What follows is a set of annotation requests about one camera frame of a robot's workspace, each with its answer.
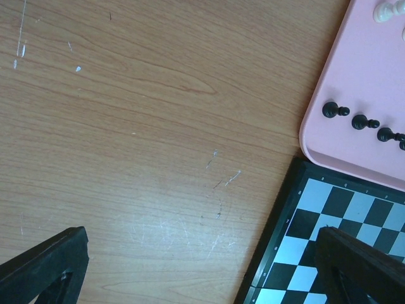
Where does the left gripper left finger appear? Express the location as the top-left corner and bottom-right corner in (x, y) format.
(1, 226), (89, 303)

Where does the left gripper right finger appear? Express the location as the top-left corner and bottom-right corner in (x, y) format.
(315, 227), (404, 303)

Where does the black white chessboard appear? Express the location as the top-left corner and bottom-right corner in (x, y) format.
(235, 157), (404, 303)

